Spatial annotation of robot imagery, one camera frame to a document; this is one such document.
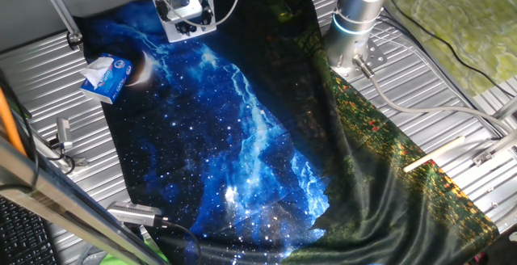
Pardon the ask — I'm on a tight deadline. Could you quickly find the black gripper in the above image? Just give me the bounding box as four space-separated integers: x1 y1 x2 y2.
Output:
174 0 216 36

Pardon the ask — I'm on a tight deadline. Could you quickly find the blue tissue box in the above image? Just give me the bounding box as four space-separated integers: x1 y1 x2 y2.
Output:
79 53 134 105

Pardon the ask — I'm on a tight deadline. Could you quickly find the white tissue sheet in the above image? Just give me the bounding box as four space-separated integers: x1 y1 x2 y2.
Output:
79 57 115 90

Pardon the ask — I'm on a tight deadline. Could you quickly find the galaxy and forest print cloth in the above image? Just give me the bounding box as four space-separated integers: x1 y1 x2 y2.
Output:
74 0 500 265

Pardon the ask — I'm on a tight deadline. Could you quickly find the thin metal pole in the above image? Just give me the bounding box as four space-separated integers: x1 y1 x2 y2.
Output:
34 0 85 51

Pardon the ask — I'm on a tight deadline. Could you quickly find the black clamp tool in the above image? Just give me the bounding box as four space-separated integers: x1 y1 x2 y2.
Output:
30 127 90 169

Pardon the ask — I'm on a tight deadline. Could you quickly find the orange pole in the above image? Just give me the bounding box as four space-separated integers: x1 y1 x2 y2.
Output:
0 88 27 157

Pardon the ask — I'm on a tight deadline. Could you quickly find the bright green cloth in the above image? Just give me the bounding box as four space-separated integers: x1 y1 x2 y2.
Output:
99 250 165 265

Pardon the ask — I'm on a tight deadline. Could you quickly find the grey cloth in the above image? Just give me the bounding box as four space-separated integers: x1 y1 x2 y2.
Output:
74 243 108 265

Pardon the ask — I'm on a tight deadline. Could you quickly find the black keyboard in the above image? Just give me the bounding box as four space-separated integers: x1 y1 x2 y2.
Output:
0 196 60 265

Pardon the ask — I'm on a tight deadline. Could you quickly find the cream wooden stick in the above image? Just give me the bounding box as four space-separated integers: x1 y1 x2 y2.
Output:
402 135 467 174

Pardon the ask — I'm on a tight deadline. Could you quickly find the yellow green patterned cloth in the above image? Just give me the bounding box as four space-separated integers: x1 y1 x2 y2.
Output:
383 0 517 96

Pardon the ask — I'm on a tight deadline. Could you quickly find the pink object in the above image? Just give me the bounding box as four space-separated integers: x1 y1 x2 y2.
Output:
468 251 490 265

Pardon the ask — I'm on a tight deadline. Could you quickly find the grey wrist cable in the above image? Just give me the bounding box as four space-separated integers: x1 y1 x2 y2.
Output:
152 0 246 30

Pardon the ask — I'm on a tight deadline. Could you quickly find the small silver camera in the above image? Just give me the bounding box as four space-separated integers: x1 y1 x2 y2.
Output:
55 116 74 152

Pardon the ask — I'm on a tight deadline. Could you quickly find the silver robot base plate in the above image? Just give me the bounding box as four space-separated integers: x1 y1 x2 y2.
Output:
329 38 389 82

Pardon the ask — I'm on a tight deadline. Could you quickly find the ridged silver camera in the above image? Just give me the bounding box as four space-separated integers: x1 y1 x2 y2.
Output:
106 200 163 229

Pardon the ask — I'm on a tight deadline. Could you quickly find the black looping cable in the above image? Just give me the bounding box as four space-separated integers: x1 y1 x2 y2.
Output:
0 69 40 191

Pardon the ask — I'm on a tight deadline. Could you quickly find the aluminium frame bar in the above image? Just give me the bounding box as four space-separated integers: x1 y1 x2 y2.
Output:
0 137 169 265

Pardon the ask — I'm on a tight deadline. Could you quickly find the thick grey robot cable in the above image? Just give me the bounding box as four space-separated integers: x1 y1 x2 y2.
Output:
351 53 516 135

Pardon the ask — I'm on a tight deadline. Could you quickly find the long black cable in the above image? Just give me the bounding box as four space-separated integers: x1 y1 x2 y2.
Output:
381 0 517 100

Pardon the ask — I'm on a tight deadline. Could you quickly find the aluminium frame bracket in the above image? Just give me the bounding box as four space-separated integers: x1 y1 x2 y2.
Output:
490 95 517 121
471 128 517 167

